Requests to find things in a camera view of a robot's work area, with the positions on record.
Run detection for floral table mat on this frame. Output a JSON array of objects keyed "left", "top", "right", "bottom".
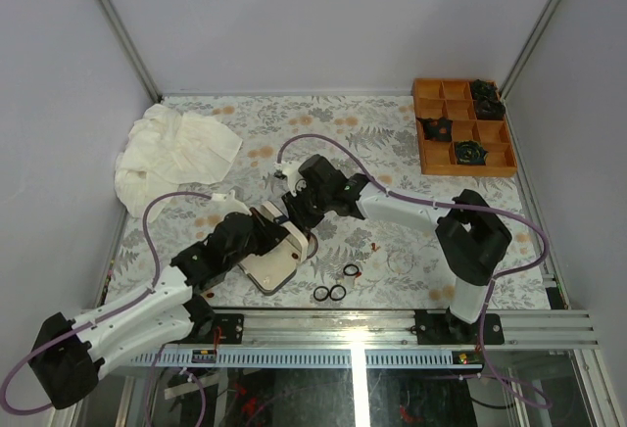
[{"left": 107, "top": 96, "right": 523, "bottom": 309}]

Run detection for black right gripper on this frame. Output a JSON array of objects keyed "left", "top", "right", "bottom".
[{"left": 282, "top": 182, "right": 332, "bottom": 234}]

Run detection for aluminium rail frame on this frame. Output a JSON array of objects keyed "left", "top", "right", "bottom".
[{"left": 116, "top": 308, "right": 599, "bottom": 369}]

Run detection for white crumpled cloth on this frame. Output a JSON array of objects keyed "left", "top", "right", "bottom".
[{"left": 114, "top": 104, "right": 243, "bottom": 222}]

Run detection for orange divided tray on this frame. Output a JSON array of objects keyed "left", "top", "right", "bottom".
[{"left": 412, "top": 78, "right": 517, "bottom": 177}]

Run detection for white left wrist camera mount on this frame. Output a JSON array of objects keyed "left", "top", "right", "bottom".
[{"left": 210, "top": 190, "right": 251, "bottom": 216}]

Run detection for dark fabric flower orange dots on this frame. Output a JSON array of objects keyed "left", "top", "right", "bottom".
[{"left": 419, "top": 117, "right": 453, "bottom": 142}]

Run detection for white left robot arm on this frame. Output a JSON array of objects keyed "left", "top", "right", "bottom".
[{"left": 28, "top": 209, "right": 289, "bottom": 409}]

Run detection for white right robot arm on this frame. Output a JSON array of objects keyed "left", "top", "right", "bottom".
[{"left": 276, "top": 155, "right": 511, "bottom": 344}]

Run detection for dark green fabric flower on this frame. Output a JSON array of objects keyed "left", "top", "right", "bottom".
[{"left": 454, "top": 140, "right": 488, "bottom": 166}]

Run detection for cream and navy jewelry box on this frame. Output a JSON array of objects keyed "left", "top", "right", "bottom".
[{"left": 238, "top": 201, "right": 310, "bottom": 296}]

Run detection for silver wire bangle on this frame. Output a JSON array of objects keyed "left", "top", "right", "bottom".
[{"left": 386, "top": 249, "right": 415, "bottom": 275}]

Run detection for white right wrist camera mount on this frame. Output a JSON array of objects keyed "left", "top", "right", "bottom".
[{"left": 273, "top": 161, "right": 302, "bottom": 190}]

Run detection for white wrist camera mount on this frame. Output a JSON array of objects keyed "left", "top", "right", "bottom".
[
  {"left": 273, "top": 161, "right": 302, "bottom": 190},
  {"left": 210, "top": 190, "right": 251, "bottom": 216}
]

